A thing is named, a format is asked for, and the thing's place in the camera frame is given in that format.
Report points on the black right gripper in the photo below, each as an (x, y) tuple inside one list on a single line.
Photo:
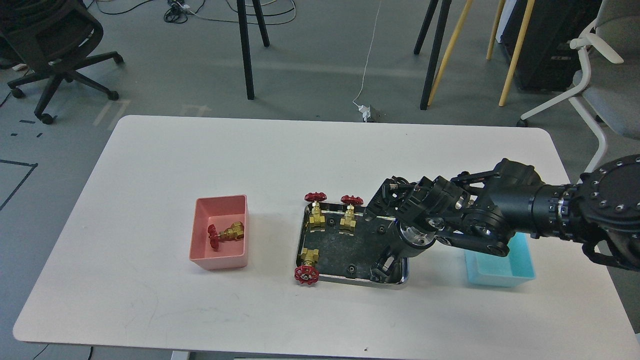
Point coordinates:
[(420, 209)]

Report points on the brass valve red handle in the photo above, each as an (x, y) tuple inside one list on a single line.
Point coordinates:
[(235, 232)]

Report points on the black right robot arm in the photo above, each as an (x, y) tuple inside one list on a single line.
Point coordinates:
[(482, 211)]

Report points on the brass valve top right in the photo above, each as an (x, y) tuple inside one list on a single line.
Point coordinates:
[(348, 221)]

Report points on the small black gear bottom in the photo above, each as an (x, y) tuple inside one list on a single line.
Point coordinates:
[(351, 271)]

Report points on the brass valve top left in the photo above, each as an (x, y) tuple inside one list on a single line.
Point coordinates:
[(317, 220)]

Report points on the brass valve bottom left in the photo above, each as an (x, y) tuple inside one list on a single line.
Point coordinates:
[(306, 272)]

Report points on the blue plastic box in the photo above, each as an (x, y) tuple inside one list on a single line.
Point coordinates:
[(509, 271)]

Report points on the pink plastic box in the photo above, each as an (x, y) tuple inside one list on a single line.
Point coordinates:
[(221, 211)]

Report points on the black box on floor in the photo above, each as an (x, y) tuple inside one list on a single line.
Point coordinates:
[(546, 61)]

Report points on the metal tray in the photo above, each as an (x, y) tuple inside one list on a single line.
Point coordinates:
[(337, 251)]

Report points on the black tripod right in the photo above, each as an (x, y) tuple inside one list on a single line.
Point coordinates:
[(435, 51)]

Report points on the black tripod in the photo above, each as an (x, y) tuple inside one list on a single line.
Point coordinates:
[(435, 51), (243, 27)]

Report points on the black tripod left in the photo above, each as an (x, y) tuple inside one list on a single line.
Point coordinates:
[(243, 27)]

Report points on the black office chair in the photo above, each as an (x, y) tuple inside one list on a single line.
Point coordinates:
[(54, 38)]

